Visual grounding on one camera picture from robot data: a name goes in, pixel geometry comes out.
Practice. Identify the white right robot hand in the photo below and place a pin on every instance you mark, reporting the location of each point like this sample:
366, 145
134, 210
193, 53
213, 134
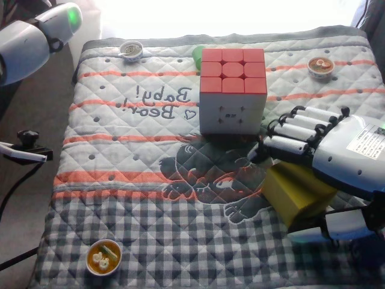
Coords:
340, 144

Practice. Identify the yellow block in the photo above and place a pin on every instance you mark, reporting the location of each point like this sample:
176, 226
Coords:
294, 192

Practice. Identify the Rubik's cube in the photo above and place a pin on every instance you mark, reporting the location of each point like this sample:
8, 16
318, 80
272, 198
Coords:
233, 90

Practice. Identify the green cylinder block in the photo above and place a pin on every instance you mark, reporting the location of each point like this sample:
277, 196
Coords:
197, 57

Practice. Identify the toy bowl of red soup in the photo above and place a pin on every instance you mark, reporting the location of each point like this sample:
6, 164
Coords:
320, 67

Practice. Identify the grey quilt with printed bear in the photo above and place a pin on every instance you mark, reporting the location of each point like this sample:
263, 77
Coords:
135, 186

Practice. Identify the toy bowl with white spoon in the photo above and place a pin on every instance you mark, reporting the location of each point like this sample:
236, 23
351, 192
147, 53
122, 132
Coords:
130, 51

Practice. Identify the toy bowl of orange noodle soup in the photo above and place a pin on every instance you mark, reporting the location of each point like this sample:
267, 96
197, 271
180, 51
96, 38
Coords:
103, 257

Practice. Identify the black clamp with knob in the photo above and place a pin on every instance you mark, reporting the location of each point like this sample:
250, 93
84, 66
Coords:
28, 137

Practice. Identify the white bar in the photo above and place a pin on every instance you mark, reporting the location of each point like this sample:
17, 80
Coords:
18, 153

